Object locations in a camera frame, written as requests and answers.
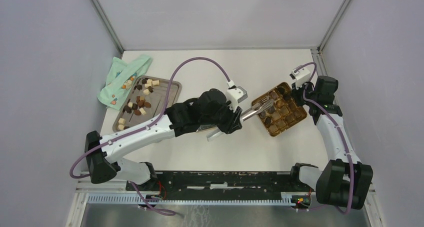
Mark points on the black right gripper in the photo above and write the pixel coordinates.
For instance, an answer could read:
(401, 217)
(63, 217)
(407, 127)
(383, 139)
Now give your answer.
(295, 92)

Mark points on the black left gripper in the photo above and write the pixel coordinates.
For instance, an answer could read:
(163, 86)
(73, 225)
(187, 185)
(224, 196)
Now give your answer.
(233, 123)

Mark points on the gold chocolate box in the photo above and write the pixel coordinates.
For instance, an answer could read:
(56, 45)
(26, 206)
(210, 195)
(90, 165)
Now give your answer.
(283, 114)

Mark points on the metal serving tongs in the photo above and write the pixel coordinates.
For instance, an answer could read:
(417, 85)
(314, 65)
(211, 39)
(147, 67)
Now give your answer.
(254, 110)

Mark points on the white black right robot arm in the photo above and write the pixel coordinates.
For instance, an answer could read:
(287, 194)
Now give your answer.
(345, 180)

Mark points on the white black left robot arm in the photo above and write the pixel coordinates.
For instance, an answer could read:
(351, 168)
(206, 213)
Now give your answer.
(105, 153)

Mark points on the metal chocolate tray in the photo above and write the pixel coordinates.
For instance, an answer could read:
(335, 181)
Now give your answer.
(145, 101)

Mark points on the silver box lid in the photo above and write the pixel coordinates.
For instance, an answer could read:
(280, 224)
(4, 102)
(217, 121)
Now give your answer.
(205, 128)

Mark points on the green patterned cloth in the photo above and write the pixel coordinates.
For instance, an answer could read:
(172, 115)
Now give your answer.
(120, 80)

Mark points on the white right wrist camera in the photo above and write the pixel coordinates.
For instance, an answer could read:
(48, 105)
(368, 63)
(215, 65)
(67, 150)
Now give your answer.
(300, 77)

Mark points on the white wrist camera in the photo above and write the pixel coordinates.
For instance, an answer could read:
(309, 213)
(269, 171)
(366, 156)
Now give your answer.
(235, 95)
(300, 77)

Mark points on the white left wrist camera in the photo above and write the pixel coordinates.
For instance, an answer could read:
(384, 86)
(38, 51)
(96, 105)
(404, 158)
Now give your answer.
(235, 95)

